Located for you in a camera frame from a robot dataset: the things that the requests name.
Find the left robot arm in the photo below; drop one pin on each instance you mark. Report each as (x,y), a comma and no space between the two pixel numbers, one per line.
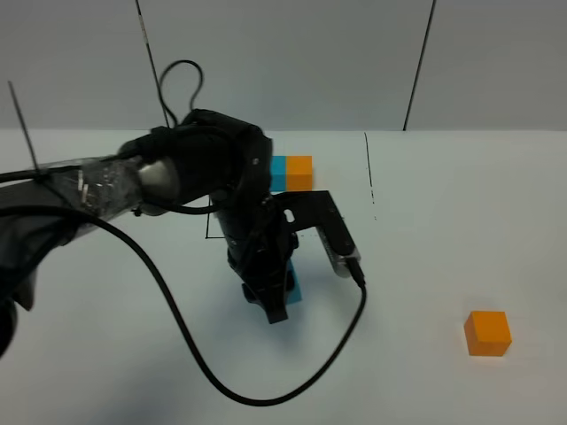
(210,163)

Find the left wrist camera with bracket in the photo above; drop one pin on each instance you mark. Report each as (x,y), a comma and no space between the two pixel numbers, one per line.
(317,209)

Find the orange template block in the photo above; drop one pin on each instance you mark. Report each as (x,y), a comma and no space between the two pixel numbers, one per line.
(299,173)

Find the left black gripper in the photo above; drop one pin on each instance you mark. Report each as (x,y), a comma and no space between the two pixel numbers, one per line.
(260,242)

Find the blue template block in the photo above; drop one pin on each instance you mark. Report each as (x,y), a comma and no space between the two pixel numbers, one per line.
(278,174)

